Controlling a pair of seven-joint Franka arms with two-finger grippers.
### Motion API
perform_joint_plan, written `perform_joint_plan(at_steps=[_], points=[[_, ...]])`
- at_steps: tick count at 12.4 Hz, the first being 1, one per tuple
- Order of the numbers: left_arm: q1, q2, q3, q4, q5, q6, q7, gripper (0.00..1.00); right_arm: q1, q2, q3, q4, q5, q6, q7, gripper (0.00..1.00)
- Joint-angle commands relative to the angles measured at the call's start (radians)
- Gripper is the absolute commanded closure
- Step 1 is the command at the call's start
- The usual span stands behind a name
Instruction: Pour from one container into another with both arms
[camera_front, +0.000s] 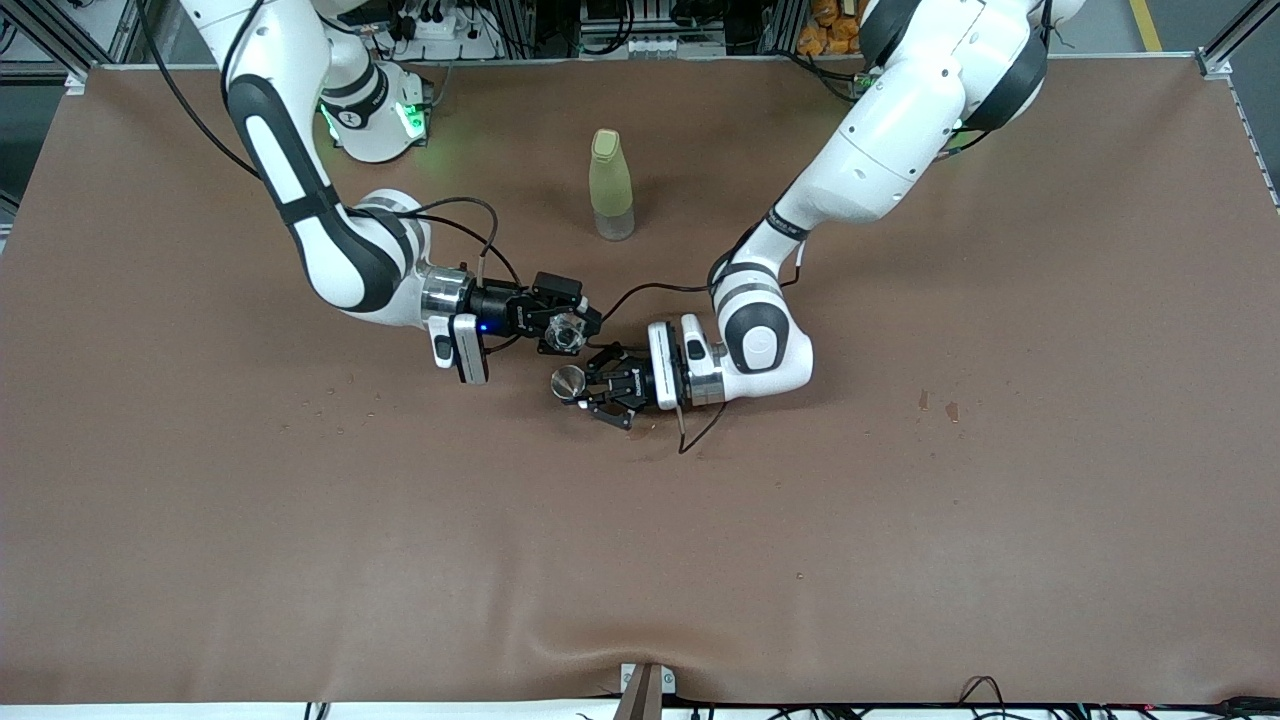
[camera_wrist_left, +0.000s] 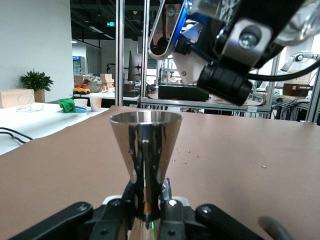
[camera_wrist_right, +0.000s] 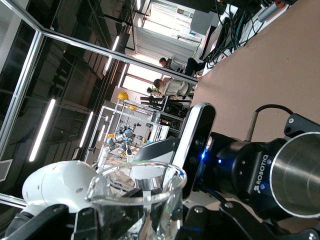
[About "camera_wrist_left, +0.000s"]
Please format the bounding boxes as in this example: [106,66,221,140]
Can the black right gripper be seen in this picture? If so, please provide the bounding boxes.
[186,0,310,108]

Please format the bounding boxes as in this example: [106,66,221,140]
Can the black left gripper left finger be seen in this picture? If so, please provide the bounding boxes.
[8,176,139,240]

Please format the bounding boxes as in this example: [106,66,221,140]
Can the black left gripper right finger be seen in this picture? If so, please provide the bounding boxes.
[159,176,266,240]

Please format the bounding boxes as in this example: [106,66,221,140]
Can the steel jigger measuring cup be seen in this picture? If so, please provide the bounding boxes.
[109,111,184,240]

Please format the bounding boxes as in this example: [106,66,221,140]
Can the striped white paper cup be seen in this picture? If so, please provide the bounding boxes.
[73,98,89,117]

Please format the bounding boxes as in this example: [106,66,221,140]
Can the plain paper cup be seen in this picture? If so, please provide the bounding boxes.
[88,95,104,113]

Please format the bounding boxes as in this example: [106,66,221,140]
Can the brown table mat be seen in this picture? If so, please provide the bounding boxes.
[0,104,320,240]

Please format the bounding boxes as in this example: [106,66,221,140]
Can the black rectangular box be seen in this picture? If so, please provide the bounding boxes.
[157,84,210,103]

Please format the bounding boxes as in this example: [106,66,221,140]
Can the green cloth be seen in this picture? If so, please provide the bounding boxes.
[58,97,77,114]

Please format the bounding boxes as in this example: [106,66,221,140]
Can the dark desk monitor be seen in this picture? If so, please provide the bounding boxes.
[128,49,143,84]

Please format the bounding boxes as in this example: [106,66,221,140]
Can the light wooden box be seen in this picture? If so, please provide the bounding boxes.
[0,88,35,109]

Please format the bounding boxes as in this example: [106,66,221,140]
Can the yellow box with red buttons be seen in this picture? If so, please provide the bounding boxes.
[72,83,91,96]

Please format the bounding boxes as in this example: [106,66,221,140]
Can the green potted plant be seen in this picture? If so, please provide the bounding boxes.
[19,69,55,104]

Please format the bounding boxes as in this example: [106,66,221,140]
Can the stacked cardboard boxes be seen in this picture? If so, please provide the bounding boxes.
[99,72,115,89]

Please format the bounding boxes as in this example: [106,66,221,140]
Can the glass door fridge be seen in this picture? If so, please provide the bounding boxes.
[72,55,83,76]

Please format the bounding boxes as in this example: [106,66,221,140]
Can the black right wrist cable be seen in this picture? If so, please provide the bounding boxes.
[246,59,320,83]

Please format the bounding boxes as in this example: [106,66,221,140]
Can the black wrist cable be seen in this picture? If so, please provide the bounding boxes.
[246,59,320,83]
[257,216,295,240]

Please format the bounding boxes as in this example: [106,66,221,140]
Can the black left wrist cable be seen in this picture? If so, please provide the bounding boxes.
[257,216,295,240]

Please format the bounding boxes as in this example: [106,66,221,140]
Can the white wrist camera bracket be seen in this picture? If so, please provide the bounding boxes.
[171,21,216,85]

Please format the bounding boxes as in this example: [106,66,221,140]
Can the aluminium table frame rail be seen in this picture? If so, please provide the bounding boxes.
[139,96,273,119]

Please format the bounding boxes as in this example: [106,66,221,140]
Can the black cable on table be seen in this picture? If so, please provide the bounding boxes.
[0,126,34,145]

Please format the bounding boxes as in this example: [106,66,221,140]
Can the aluminium frame post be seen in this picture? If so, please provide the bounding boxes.
[114,0,126,108]
[140,0,151,99]

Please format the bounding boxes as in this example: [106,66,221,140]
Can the thin white cable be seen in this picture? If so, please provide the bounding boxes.
[14,91,45,113]

